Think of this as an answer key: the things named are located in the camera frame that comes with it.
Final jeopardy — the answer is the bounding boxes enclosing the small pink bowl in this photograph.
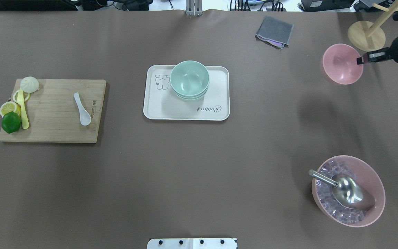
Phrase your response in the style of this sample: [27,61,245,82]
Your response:
[320,44,363,85]

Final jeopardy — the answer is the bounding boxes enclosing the white ceramic spoon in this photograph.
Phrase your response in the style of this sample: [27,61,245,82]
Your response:
[73,92,92,126]

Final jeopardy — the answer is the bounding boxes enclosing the large pink ice bowl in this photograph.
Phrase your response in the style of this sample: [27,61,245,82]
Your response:
[311,155,386,228]

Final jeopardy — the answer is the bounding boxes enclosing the green bowl top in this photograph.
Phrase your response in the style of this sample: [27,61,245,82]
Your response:
[170,61,210,97]

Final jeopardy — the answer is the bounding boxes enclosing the green bowl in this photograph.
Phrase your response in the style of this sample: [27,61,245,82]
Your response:
[170,61,210,97]
[172,89,208,101]

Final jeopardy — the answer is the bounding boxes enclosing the green bowl bottom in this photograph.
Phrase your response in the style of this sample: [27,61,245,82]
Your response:
[172,89,208,101]

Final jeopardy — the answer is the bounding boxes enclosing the wooden cup tree stand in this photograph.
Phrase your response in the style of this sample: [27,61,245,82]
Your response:
[348,0,398,52]

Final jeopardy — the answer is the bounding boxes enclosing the grey cleaning cloth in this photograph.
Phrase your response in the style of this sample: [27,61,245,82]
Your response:
[255,16,294,49]

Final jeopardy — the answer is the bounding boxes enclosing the metal ice scoop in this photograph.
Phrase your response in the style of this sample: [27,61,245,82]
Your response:
[308,169,375,211]

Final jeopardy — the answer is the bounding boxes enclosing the ice cubes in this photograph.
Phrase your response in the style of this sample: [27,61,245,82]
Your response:
[316,159,367,225]

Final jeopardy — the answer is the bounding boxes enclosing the cream rabbit tray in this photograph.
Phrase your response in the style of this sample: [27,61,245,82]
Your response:
[143,65,230,121]

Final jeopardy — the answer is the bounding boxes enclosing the wooden cutting board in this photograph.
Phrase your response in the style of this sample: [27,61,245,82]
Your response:
[0,79,106,143]

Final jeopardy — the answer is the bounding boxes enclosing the white steamed bun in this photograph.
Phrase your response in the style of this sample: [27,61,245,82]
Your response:
[20,77,39,93]

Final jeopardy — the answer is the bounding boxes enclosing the lemon slice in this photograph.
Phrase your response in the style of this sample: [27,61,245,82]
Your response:
[11,90,31,104]

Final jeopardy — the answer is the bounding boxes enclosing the yellow plastic knife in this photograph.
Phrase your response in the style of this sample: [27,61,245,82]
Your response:
[16,89,30,129]

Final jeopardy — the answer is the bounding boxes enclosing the lemon half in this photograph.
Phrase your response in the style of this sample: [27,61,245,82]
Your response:
[0,101,21,117]

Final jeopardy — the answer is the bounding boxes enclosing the green lime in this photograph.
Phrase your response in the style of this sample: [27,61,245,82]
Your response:
[1,112,21,134]

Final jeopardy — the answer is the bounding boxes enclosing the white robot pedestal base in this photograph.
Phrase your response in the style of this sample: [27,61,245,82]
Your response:
[146,238,238,249]

